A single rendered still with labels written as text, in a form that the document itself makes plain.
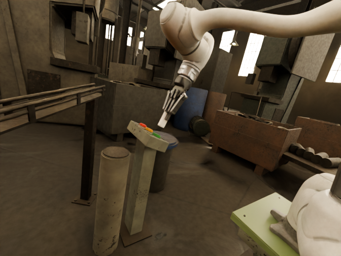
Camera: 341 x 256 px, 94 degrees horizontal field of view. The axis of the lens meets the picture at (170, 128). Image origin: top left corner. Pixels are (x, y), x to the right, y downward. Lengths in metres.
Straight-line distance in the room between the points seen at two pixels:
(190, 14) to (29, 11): 2.31
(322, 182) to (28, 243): 1.24
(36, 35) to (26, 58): 0.30
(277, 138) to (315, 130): 1.54
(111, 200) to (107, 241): 0.22
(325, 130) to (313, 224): 3.12
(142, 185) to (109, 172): 0.23
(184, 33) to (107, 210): 0.76
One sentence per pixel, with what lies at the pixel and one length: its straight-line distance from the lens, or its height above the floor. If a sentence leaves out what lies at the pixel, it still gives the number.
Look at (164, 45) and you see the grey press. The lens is 3.45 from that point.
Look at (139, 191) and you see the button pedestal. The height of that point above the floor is 0.29.
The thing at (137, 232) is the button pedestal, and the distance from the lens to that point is 1.10.
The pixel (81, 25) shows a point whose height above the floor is 1.29.
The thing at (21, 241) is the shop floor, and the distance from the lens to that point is 1.17.
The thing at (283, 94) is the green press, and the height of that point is 1.17.
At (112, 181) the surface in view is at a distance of 0.73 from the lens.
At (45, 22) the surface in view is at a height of 1.25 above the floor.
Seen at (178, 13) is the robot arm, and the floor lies 1.05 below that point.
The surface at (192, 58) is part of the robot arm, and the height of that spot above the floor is 0.95.
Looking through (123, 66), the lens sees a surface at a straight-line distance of 4.20.
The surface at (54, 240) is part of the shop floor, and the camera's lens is 1.12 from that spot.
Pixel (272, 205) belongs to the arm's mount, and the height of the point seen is 0.38.
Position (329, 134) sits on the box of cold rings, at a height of 0.57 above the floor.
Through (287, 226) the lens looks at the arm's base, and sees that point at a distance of 0.81.
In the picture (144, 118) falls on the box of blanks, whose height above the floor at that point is 0.32.
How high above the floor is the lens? 0.83
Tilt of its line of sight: 15 degrees down
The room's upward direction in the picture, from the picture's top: 11 degrees clockwise
